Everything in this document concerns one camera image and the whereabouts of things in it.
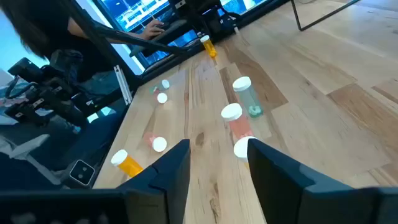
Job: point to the person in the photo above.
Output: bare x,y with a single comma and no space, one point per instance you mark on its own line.
34,25

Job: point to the yellow medicine bottle white cap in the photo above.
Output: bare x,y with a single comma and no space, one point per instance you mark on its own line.
241,149

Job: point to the orange medicine bottle white cap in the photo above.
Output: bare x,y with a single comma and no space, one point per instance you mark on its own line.
129,165
209,46

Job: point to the black rig frame strut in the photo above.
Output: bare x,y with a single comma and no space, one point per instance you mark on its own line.
140,39
102,46

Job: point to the grey-framed black camera box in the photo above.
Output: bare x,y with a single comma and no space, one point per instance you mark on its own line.
81,172

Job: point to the pink medicine bottle white cap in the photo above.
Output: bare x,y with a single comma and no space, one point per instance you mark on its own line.
237,124
159,144
162,98

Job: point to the white metal bracket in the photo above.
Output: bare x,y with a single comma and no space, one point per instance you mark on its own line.
122,85

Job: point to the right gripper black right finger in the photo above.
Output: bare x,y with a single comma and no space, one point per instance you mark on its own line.
276,186

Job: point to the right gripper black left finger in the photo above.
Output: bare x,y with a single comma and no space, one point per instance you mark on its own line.
168,186

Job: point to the teal medicine bottle white cap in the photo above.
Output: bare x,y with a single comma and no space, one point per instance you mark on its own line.
248,96
165,84

